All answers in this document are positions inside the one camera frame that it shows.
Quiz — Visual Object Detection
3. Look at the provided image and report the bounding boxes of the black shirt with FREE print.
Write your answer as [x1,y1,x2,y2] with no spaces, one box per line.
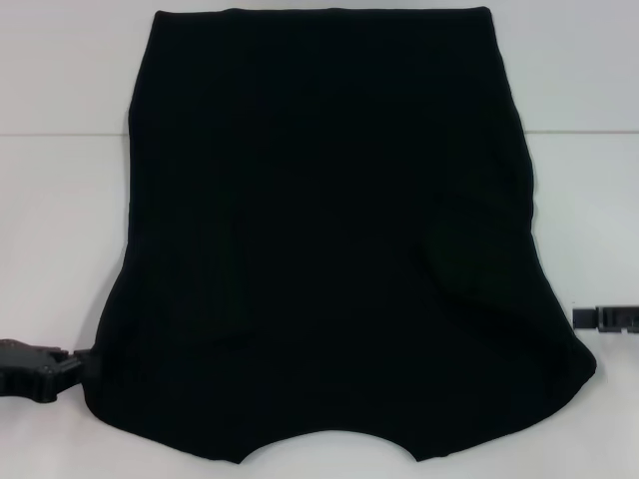
[82,5,598,453]

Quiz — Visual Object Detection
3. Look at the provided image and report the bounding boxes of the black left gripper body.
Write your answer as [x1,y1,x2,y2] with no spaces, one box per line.
[0,337,57,403]

